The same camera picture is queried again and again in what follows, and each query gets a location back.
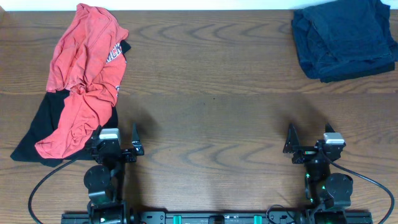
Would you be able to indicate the folded navy shorts stack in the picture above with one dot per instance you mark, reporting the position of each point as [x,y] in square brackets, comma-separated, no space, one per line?
[332,71]

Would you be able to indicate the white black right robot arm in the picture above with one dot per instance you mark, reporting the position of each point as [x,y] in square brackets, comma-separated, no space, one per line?
[329,193]

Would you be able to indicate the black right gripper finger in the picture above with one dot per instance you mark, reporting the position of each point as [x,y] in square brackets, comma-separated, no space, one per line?
[292,142]
[328,128]

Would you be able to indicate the navy blue shorts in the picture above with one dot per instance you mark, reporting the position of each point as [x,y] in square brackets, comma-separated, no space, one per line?
[349,31]

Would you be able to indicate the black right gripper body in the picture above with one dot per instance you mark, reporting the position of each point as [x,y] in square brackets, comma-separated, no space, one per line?
[305,155]

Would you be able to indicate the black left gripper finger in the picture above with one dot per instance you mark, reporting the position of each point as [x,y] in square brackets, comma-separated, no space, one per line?
[96,133]
[138,148]

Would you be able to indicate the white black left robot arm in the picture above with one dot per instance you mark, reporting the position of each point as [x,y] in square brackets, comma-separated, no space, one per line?
[105,180]

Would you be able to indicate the red t-shirt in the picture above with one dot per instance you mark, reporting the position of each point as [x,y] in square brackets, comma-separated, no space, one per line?
[88,61]

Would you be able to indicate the black garment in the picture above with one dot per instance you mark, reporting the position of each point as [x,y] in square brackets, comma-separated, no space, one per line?
[45,123]

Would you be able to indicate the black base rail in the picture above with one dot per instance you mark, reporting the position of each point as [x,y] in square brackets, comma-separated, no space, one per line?
[273,216]

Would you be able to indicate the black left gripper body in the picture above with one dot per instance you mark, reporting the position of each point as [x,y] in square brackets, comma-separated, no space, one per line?
[126,158]

